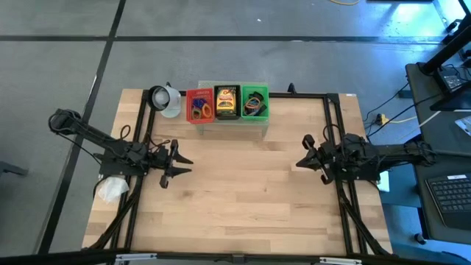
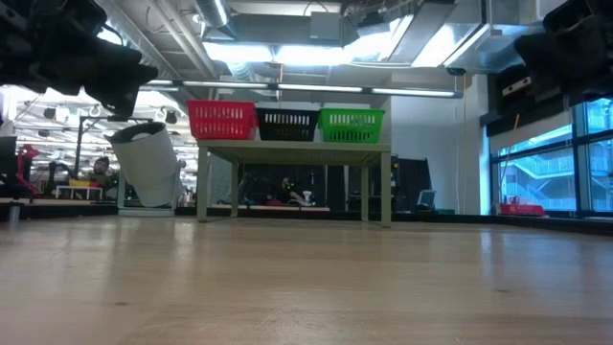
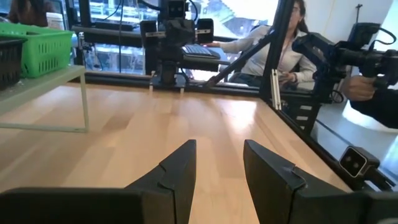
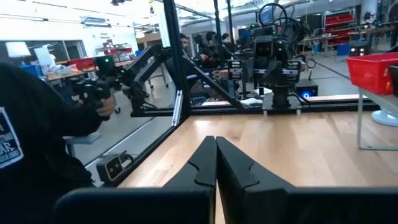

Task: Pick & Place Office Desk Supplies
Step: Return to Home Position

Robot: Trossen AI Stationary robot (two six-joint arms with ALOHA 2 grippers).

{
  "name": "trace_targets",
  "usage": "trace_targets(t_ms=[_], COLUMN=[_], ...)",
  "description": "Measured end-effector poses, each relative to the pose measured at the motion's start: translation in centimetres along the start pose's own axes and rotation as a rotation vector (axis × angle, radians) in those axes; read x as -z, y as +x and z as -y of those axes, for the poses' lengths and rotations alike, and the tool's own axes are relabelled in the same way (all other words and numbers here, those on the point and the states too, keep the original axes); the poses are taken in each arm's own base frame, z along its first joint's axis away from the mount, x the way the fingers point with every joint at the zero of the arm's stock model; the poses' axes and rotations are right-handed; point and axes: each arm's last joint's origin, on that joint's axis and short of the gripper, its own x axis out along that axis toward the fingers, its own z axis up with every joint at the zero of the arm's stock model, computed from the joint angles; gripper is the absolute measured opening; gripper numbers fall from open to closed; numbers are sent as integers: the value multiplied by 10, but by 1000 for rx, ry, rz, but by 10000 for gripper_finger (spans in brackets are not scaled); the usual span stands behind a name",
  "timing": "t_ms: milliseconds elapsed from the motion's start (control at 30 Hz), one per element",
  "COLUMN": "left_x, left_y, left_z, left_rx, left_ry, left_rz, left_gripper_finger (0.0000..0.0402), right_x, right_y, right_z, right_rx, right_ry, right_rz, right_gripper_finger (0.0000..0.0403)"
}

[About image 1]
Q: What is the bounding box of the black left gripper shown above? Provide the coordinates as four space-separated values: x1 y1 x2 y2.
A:
149 138 194 190

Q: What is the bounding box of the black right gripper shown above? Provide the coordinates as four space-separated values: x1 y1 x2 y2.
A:
295 133 346 186

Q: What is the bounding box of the red plastic basket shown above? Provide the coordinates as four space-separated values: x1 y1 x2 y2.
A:
185 88 216 125

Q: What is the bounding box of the green plastic basket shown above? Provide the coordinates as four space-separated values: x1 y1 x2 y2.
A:
241 84 270 121

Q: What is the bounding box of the black plastic basket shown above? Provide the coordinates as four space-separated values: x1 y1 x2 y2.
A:
213 84 242 121

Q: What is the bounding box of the white desk lamp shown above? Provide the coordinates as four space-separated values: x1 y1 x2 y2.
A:
146 84 183 119

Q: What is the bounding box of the black side desk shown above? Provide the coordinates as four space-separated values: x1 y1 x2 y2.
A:
404 60 471 155
411 150 471 246

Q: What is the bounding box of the pale green perforated metal shelf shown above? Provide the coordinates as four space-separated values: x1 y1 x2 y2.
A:
194 79 271 138

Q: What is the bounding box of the white crumpled plastic bag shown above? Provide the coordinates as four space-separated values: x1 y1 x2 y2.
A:
96 176 130 204

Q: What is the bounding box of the white paper sheet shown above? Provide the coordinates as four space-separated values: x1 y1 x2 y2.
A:
378 171 391 193

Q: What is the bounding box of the black computer keyboard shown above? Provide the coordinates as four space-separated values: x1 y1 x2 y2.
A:
425 173 471 231

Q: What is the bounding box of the black power device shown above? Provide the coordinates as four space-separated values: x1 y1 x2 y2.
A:
436 66 470 93

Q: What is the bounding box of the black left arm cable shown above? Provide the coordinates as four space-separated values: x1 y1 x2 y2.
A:
146 138 172 152

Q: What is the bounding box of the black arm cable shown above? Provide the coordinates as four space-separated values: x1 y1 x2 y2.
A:
322 124 342 144
146 138 172 152

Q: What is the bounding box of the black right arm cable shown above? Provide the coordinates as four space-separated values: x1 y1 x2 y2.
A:
322 124 342 144

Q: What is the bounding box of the black aluminium table frame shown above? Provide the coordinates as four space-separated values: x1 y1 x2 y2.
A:
82 82 394 258

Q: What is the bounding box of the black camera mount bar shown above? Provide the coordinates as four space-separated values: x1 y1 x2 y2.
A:
0 248 471 265

